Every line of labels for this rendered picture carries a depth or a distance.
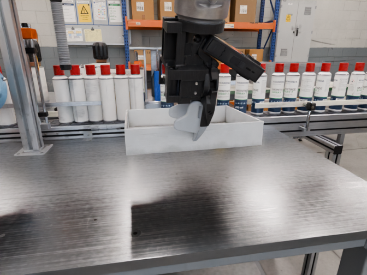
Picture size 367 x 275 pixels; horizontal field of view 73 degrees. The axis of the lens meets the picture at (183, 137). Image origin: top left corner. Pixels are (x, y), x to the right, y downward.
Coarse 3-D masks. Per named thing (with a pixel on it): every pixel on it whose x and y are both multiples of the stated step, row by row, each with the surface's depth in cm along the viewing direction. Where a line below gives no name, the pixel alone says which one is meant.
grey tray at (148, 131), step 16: (128, 112) 63; (144, 112) 64; (160, 112) 65; (224, 112) 68; (240, 112) 59; (128, 128) 45; (144, 128) 45; (160, 128) 46; (208, 128) 47; (224, 128) 48; (240, 128) 49; (256, 128) 50; (128, 144) 45; (144, 144) 46; (160, 144) 46; (176, 144) 47; (192, 144) 48; (208, 144) 48; (224, 144) 49; (240, 144) 50; (256, 144) 51
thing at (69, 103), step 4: (4, 104) 84; (8, 104) 84; (12, 104) 84; (40, 104) 85; (48, 104) 86; (52, 104) 86; (56, 104) 86; (60, 104) 86; (64, 104) 87; (68, 104) 87; (72, 104) 87; (76, 104) 87; (80, 104) 88; (84, 104) 88; (88, 104) 88; (92, 104) 88; (96, 104) 88; (100, 104) 89
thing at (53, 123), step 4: (48, 120) 95; (52, 120) 95; (56, 120) 95; (16, 124) 90; (52, 124) 90; (56, 124) 90; (60, 124) 90; (64, 124) 90; (68, 124) 90; (72, 124) 90; (76, 124) 90; (80, 124) 90; (84, 124) 90; (88, 124) 90; (92, 124) 92; (0, 128) 86; (4, 128) 86
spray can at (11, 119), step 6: (0, 66) 83; (6, 102) 85; (6, 108) 86; (12, 108) 88; (0, 114) 86; (6, 114) 86; (12, 114) 88; (0, 120) 86; (6, 120) 87; (12, 120) 88; (6, 126) 87
